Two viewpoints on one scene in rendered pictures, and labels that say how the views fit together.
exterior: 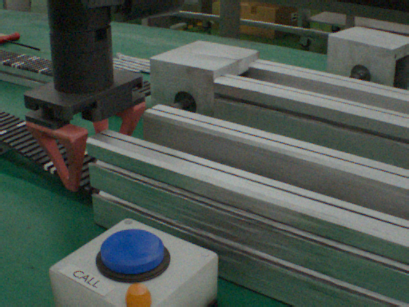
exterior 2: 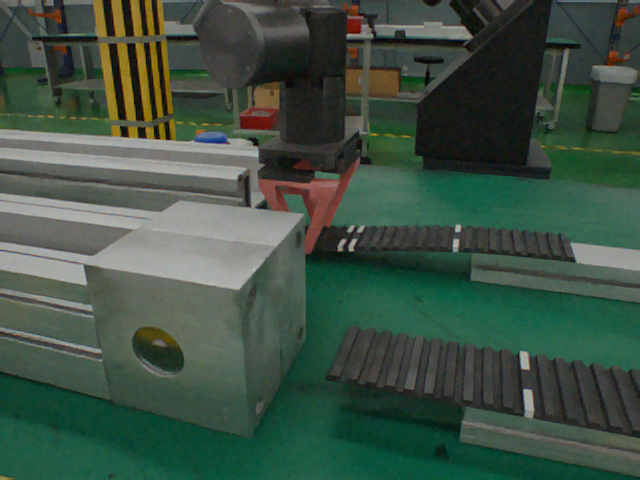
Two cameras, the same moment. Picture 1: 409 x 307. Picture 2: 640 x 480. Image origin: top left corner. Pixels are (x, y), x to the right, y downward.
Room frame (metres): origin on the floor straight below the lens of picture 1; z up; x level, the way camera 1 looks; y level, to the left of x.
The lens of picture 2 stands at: (0.92, -0.02, 0.99)
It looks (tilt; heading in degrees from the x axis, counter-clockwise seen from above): 24 degrees down; 162
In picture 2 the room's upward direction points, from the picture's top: straight up
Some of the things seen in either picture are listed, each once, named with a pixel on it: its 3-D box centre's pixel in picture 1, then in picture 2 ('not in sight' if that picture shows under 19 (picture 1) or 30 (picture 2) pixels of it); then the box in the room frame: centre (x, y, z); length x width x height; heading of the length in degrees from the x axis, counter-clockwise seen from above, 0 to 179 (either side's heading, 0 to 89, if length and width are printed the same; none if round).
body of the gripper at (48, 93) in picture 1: (82, 64); (312, 116); (0.49, 0.11, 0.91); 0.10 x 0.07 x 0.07; 145
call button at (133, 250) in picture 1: (133, 255); (210, 142); (0.29, 0.05, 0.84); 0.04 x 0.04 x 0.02
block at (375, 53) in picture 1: (367, 69); not in sight; (0.75, -0.23, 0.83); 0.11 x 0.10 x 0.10; 138
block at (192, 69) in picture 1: (200, 94); (219, 297); (0.64, 0.01, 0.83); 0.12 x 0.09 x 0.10; 145
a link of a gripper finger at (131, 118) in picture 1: (99, 129); (307, 199); (0.51, 0.10, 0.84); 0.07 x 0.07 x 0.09; 55
